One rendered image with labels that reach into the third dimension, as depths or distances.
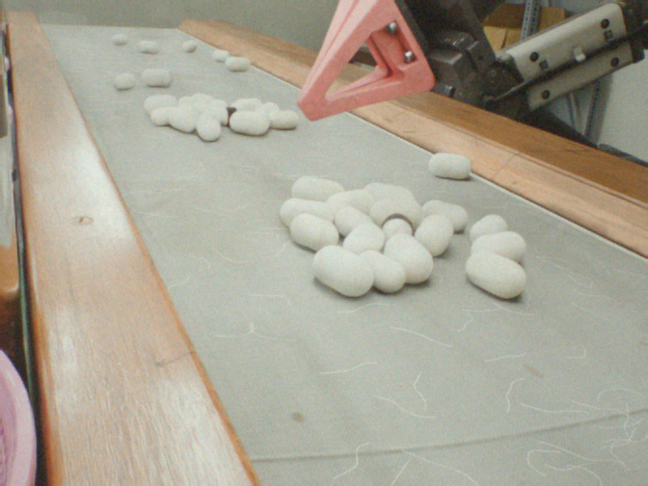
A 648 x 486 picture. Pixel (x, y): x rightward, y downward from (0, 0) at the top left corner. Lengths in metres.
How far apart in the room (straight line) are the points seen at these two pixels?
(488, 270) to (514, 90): 0.72
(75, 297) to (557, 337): 0.22
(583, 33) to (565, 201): 0.61
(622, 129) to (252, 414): 3.07
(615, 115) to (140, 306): 3.10
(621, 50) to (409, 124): 0.50
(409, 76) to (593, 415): 0.23
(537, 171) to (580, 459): 0.35
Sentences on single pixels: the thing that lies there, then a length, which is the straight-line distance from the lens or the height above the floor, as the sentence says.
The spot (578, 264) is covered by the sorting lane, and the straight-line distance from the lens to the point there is 0.46.
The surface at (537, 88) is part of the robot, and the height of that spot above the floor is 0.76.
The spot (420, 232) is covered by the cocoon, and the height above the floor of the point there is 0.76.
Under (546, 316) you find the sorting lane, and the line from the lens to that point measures 0.38.
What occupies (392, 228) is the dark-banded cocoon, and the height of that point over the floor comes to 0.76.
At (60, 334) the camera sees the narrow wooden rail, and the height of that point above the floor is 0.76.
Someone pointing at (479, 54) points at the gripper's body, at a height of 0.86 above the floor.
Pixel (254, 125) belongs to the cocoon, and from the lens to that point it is 0.68.
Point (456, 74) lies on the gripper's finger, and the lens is 0.42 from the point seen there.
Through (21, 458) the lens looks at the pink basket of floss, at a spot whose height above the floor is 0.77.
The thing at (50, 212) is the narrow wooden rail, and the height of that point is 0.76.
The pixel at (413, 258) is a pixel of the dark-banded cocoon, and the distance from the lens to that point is 0.38.
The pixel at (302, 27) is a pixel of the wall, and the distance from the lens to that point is 5.47.
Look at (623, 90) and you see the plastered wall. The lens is 3.29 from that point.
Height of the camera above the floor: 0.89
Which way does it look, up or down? 21 degrees down
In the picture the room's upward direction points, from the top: 5 degrees clockwise
